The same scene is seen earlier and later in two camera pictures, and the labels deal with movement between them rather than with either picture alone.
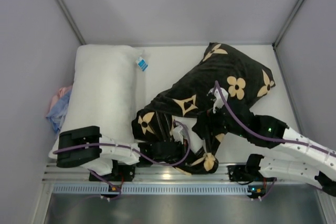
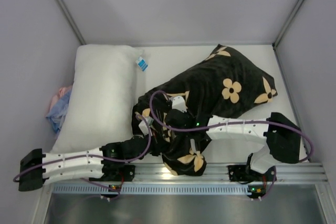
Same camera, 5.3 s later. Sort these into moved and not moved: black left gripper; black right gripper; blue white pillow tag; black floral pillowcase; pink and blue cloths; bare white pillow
Moved: black left gripper; black floral pillowcase; black right gripper
Not moved: pink and blue cloths; blue white pillow tag; bare white pillow
